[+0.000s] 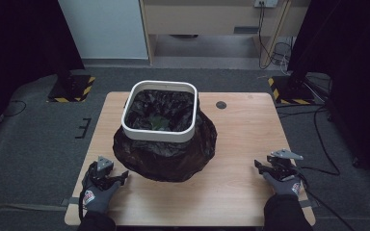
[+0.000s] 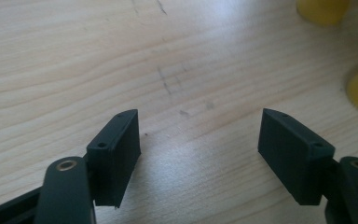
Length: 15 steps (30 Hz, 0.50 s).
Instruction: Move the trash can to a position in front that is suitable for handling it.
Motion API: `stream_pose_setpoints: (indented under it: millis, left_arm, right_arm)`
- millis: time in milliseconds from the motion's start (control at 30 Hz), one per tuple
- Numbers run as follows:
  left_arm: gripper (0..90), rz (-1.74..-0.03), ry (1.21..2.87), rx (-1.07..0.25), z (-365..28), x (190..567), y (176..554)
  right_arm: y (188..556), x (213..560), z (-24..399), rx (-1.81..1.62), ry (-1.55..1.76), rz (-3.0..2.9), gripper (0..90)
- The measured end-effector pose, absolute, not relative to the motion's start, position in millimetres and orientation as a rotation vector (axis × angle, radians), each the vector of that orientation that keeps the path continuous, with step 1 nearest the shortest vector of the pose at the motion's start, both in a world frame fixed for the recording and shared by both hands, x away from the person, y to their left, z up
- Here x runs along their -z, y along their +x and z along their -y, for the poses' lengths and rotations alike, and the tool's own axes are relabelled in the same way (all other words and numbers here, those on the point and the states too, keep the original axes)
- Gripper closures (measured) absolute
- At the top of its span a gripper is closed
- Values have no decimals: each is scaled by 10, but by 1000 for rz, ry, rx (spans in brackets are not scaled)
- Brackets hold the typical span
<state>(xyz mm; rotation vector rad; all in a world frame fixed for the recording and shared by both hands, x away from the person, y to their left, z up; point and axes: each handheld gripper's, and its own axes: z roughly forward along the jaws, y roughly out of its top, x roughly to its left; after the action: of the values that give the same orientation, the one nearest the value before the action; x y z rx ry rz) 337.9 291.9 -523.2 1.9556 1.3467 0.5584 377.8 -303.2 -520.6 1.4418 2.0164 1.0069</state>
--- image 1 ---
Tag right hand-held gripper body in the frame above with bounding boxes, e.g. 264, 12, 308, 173
266, 148, 304, 183

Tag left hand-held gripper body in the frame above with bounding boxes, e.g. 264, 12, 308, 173
81, 155, 117, 191

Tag black trash bag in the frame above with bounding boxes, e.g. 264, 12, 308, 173
112, 89, 219, 183

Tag white bin rim ring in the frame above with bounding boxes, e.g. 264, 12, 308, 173
120, 80, 199, 143

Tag person's left hand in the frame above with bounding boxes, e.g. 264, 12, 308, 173
82, 180, 123, 215

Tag person's right hand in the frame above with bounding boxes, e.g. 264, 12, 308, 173
262, 172, 303, 197

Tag grey tape strip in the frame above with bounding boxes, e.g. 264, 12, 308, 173
60, 196, 84, 207
300, 198, 320, 209

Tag black stand base striped edge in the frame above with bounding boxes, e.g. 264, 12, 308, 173
267, 75, 316, 106
46, 74, 96, 104

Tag green scrap in bag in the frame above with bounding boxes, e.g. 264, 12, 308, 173
148, 115, 172, 131

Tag white cabinet panel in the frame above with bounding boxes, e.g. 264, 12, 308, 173
57, 0, 149, 61

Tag light wooden desk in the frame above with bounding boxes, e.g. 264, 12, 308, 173
139, 0, 312, 67

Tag left hand-held gripper cable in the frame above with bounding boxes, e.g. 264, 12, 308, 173
78, 188, 89, 223

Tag hand-held gripper cable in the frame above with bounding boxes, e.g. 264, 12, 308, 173
78, 188, 89, 223
297, 174, 356, 231

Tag right hand-held gripper cable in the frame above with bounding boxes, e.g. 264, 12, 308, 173
297, 174, 356, 231

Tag thin black floor cable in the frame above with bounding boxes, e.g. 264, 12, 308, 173
0, 99, 27, 123

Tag black outlet cables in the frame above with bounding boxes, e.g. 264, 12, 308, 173
257, 2, 294, 70

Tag wall power outlet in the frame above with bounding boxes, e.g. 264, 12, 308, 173
253, 0, 279, 9

